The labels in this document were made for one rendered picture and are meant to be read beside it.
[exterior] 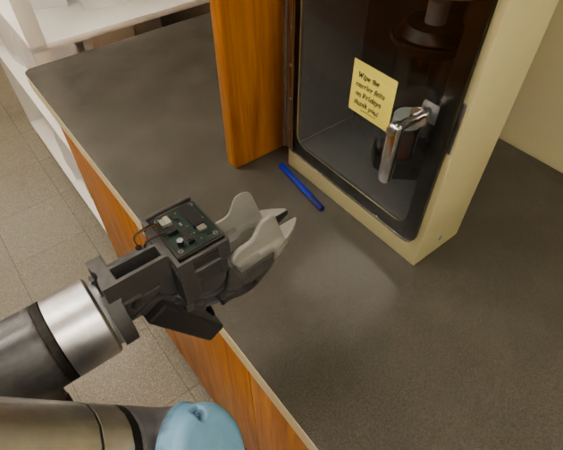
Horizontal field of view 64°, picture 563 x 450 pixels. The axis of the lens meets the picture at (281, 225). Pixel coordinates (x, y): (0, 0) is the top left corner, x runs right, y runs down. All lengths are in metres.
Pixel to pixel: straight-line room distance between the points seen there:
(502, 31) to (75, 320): 0.47
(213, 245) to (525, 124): 0.80
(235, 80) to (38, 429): 0.62
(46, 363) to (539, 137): 0.94
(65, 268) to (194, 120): 1.21
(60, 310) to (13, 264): 1.80
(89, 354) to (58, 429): 0.13
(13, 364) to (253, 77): 0.58
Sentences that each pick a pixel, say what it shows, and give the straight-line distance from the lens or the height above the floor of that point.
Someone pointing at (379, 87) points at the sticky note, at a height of 1.21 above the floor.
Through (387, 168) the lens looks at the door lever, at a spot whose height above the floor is 1.15.
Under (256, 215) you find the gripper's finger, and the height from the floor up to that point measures 1.16.
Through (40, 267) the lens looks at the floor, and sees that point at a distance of 2.15.
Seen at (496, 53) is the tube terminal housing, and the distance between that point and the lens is 0.54.
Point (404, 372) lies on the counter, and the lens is 0.66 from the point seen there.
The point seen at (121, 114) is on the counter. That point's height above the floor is 0.94.
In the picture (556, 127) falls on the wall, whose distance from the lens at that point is 1.04.
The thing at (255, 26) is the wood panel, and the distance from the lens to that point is 0.78.
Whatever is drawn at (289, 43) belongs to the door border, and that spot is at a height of 1.19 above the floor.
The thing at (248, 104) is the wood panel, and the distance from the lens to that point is 0.83.
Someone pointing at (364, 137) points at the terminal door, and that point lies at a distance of 0.68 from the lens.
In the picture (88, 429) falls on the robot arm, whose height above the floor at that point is 1.26.
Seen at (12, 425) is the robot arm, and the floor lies 1.29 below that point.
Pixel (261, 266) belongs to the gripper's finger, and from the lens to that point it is 0.46.
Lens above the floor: 1.52
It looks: 48 degrees down
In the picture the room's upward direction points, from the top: straight up
